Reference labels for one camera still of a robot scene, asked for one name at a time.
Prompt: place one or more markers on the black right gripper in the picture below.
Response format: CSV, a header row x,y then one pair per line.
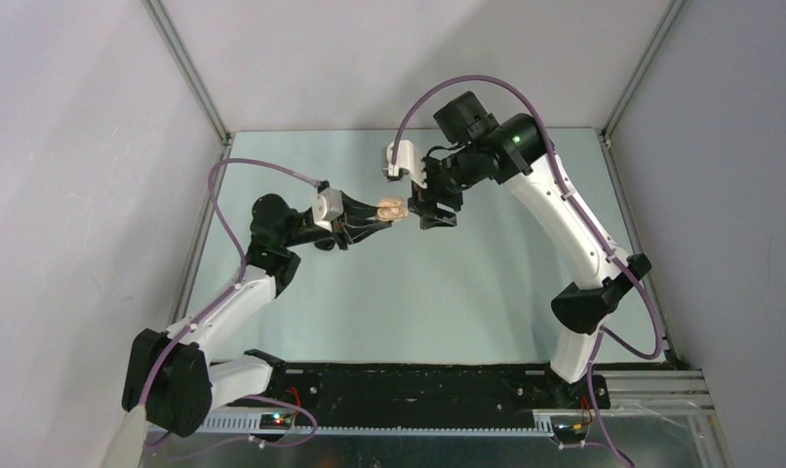
x,y
421,199

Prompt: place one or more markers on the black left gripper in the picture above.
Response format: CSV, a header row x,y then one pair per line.
x,y
348,227

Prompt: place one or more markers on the beige square earbud case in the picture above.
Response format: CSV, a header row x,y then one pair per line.
x,y
391,209

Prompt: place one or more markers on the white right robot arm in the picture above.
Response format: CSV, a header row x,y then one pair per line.
x,y
513,154

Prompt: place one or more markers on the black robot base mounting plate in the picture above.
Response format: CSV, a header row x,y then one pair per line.
x,y
404,392

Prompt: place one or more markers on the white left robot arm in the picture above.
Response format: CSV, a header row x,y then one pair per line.
x,y
172,379

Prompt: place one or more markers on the left green circuit board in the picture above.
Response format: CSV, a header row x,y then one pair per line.
x,y
276,421

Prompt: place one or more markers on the green circuit board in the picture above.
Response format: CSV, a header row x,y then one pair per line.
x,y
276,421
571,430

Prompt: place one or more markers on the right green circuit board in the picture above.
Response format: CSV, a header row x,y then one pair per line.
x,y
571,430

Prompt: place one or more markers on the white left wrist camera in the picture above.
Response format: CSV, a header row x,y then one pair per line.
x,y
327,208

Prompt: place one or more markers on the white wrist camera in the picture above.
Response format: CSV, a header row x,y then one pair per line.
x,y
409,162
327,208

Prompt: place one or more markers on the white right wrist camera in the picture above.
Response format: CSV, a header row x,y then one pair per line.
x,y
409,162

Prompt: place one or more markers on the white slotted cable duct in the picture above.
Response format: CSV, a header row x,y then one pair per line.
x,y
242,422

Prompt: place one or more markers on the left aluminium frame post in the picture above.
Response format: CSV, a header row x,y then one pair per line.
x,y
168,31

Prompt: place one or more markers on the aluminium frame post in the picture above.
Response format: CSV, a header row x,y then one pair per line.
x,y
644,64
168,31

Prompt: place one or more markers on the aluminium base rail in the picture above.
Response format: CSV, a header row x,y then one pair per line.
x,y
658,392

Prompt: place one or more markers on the right aluminium frame post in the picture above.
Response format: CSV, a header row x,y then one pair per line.
x,y
644,64

